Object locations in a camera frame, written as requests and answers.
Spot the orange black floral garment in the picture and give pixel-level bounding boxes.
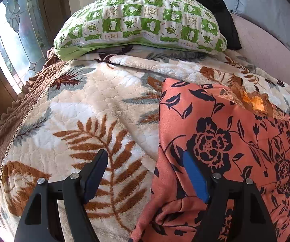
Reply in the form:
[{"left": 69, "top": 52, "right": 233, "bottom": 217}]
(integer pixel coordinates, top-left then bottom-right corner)
[{"left": 130, "top": 78, "right": 290, "bottom": 242}]

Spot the pink quilted bed sheet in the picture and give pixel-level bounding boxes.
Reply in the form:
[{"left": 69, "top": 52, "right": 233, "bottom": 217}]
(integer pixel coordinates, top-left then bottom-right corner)
[{"left": 232, "top": 13, "right": 290, "bottom": 81}]

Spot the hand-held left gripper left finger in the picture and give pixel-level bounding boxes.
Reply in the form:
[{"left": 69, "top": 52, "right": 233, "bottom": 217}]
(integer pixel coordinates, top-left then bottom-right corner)
[{"left": 14, "top": 149, "right": 109, "bottom": 242}]

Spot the stained glass window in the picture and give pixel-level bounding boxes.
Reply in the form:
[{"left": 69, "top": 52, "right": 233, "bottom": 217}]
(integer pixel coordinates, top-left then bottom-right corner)
[{"left": 0, "top": 0, "right": 50, "bottom": 94}]

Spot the black cloth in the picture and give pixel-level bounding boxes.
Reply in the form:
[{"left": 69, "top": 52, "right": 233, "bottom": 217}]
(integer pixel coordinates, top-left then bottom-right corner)
[{"left": 126, "top": 0, "right": 242, "bottom": 50}]

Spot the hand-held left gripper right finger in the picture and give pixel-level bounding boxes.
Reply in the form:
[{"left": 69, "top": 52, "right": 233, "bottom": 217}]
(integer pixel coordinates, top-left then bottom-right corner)
[{"left": 182, "top": 151, "right": 278, "bottom": 242}]

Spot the grey pillow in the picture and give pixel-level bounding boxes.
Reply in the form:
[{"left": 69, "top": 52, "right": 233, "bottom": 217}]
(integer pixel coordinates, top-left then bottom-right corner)
[{"left": 231, "top": 0, "right": 290, "bottom": 58}]

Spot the brown quilted ruffled bedspread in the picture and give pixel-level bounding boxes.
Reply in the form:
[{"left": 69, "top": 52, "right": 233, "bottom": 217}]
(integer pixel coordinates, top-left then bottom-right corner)
[{"left": 0, "top": 48, "right": 71, "bottom": 215}]

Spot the leaf print fleece blanket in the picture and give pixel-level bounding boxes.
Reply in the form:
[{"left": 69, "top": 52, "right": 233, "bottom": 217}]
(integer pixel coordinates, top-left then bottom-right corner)
[{"left": 0, "top": 45, "right": 290, "bottom": 242}]

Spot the green white checkered pillow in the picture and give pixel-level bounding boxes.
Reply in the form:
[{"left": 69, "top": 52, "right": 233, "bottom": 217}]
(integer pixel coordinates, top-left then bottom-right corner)
[{"left": 53, "top": 0, "right": 228, "bottom": 61}]

